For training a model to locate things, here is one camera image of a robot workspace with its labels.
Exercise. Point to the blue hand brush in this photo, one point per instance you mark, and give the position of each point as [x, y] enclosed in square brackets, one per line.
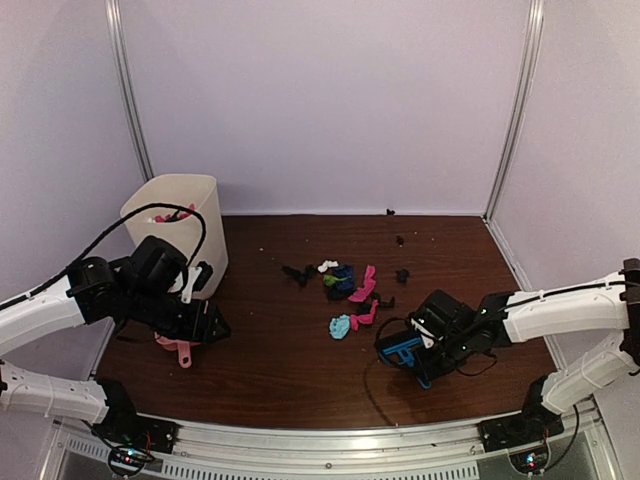
[404, 360]

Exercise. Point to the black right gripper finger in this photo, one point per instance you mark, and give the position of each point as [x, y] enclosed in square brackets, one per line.
[425, 376]
[400, 341]

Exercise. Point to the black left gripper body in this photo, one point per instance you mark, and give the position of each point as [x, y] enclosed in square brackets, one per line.
[148, 309]

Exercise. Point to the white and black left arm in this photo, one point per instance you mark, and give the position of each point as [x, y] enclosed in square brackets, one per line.
[93, 291]

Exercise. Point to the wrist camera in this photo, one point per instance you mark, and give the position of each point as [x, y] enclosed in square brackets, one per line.
[193, 280]
[427, 324]

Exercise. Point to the white paper scrap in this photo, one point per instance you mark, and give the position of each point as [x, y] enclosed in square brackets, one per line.
[327, 265]

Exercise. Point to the light blue paper scrap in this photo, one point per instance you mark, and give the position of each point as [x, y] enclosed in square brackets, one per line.
[339, 327]

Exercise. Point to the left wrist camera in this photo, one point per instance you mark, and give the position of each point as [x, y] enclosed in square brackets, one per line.
[193, 280]

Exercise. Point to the cream plastic waste bin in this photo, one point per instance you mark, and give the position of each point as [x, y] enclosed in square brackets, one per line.
[203, 230]

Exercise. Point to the green paper scrap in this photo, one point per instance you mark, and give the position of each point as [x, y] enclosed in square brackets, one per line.
[330, 280]

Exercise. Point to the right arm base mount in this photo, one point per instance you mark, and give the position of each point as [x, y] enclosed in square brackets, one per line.
[526, 433]

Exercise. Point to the right aluminium frame post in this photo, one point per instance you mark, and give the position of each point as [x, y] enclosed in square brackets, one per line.
[529, 60]

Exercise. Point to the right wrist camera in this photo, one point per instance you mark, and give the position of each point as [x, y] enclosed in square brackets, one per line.
[427, 324]

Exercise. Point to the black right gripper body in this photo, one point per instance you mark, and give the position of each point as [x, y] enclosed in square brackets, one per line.
[454, 354]

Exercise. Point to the scraps inside bin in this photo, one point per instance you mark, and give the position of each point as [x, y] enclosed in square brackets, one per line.
[175, 216]

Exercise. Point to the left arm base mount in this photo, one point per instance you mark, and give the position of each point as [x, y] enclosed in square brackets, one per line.
[131, 439]

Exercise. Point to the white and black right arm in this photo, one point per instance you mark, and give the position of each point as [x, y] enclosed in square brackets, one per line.
[443, 333]

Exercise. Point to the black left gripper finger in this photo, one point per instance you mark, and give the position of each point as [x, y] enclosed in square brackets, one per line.
[215, 321]
[211, 336]

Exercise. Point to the pink plastic dustpan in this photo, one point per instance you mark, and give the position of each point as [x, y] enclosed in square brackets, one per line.
[182, 348]

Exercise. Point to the front aluminium rail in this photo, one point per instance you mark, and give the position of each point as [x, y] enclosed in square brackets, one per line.
[449, 450]

